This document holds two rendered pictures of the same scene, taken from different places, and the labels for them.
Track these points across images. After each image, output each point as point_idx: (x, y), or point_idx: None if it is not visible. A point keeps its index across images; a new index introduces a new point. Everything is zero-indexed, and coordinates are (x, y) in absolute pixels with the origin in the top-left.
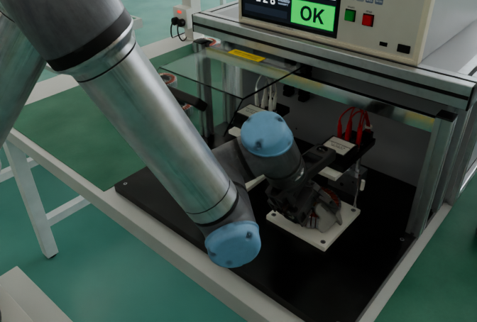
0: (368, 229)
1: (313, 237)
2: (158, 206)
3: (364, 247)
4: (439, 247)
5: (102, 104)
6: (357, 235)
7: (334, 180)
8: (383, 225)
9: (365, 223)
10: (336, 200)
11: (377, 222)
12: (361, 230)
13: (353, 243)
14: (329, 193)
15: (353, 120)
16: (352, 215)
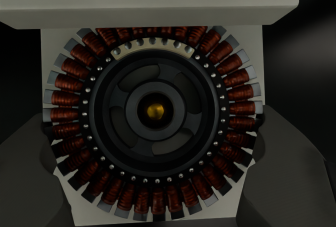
0: (302, 49)
1: (221, 205)
2: None
3: (329, 117)
4: None
5: None
6: (292, 89)
7: (272, 23)
8: (327, 7)
9: (285, 34)
10: (225, 54)
11: (309, 4)
12: (292, 66)
13: (302, 125)
14: (181, 36)
15: None
16: (255, 38)
